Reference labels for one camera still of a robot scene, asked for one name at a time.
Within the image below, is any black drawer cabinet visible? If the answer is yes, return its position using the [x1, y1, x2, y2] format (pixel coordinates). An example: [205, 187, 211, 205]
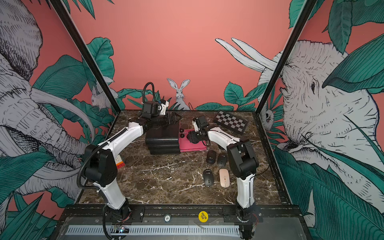
[145, 122, 181, 155]

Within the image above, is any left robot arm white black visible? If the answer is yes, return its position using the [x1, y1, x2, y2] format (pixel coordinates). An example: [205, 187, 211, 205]
[77, 112, 182, 210]

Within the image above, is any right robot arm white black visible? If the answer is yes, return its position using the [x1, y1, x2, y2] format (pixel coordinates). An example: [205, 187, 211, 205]
[187, 116, 259, 210]

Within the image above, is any black white checkerboard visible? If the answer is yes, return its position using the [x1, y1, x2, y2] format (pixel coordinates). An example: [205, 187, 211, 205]
[213, 111, 248, 135]

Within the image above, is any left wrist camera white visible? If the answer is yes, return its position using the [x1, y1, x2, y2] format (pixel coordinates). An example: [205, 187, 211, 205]
[159, 100, 169, 116]

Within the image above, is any left corrugated black cable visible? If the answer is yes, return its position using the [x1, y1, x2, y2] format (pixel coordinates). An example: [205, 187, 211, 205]
[142, 81, 157, 104]

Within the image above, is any pink drawer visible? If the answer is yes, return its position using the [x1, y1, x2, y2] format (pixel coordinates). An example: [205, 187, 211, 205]
[179, 129, 207, 153]

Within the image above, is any right black frame post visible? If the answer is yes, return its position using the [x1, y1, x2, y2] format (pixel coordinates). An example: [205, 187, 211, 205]
[256, 0, 317, 116]

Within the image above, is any black frame post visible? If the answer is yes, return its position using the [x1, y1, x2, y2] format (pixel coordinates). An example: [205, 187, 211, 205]
[50, 0, 121, 114]
[256, 0, 317, 116]

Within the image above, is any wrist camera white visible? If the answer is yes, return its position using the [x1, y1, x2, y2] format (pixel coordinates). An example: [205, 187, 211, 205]
[193, 118, 200, 132]
[159, 100, 169, 116]

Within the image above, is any pink computer mouse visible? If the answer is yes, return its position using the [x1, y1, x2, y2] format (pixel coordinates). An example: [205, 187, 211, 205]
[219, 168, 230, 188]

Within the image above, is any white vent strip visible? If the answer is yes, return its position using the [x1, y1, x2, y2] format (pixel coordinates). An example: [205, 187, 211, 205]
[65, 225, 240, 237]

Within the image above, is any colourful puzzle cube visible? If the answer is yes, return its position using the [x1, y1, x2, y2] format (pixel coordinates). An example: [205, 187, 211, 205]
[115, 155, 125, 169]

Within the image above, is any left black frame post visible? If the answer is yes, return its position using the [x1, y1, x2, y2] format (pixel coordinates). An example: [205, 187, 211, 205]
[50, 0, 121, 114]

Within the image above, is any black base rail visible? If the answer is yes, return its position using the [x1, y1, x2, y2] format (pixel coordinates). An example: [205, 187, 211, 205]
[58, 204, 304, 224]

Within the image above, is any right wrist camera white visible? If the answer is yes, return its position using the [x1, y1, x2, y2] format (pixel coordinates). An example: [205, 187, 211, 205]
[193, 118, 200, 132]

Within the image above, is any yellow round sticker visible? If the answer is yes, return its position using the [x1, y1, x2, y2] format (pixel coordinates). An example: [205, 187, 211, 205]
[198, 211, 209, 223]

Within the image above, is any black computer mouse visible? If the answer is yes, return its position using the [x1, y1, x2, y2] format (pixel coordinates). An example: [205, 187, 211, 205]
[203, 169, 214, 187]

